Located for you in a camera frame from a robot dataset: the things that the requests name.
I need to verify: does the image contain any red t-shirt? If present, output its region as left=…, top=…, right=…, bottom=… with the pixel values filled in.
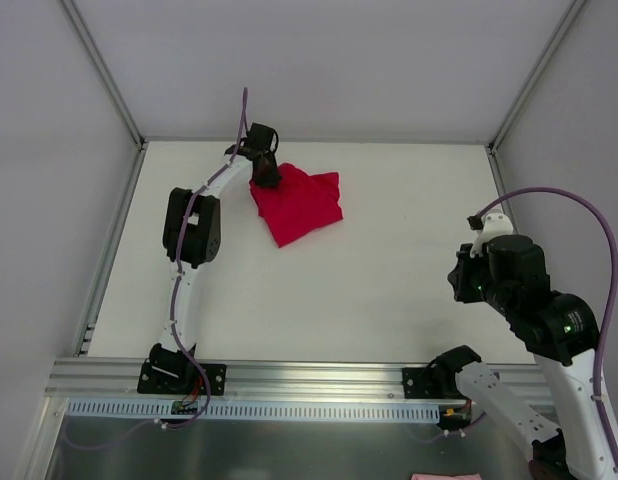
left=249, top=163, right=344, bottom=248

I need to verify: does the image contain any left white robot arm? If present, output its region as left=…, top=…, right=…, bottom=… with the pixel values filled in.
left=152, top=147, right=281, bottom=393

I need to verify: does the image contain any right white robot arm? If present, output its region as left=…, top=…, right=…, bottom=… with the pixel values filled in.
left=432, top=235, right=618, bottom=479

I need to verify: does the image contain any pink folded cloth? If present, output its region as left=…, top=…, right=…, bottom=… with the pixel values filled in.
left=410, top=473, right=482, bottom=480

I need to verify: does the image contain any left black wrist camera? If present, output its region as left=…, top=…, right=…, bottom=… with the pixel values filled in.
left=244, top=122, right=279, bottom=153

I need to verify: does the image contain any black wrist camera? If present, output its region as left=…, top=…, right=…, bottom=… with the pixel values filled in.
left=470, top=210, right=551, bottom=305
left=244, top=122, right=279, bottom=153

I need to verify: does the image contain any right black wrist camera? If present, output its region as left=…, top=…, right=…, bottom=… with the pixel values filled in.
left=470, top=210, right=551, bottom=305

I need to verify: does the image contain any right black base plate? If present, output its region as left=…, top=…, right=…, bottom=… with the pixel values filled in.
left=401, top=366, right=463, bottom=400

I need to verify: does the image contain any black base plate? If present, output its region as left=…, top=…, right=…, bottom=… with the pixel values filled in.
left=136, top=361, right=227, bottom=396
left=401, top=366, right=463, bottom=400

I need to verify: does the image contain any slotted cable duct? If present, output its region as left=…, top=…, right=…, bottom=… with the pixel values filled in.
left=65, top=398, right=440, bottom=424

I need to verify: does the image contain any left aluminium frame post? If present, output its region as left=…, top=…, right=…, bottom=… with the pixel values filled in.
left=57, top=0, right=146, bottom=150

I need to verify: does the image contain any aluminium frame post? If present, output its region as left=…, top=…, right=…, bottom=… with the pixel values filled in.
left=57, top=0, right=146, bottom=150
left=487, top=0, right=589, bottom=153

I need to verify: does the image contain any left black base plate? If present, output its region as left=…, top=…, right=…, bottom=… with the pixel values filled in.
left=136, top=361, right=227, bottom=396

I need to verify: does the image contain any aluminium front rail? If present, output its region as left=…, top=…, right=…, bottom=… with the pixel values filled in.
left=44, top=356, right=555, bottom=404

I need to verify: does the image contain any right aluminium frame post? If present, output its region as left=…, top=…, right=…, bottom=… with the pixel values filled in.
left=487, top=0, right=589, bottom=153

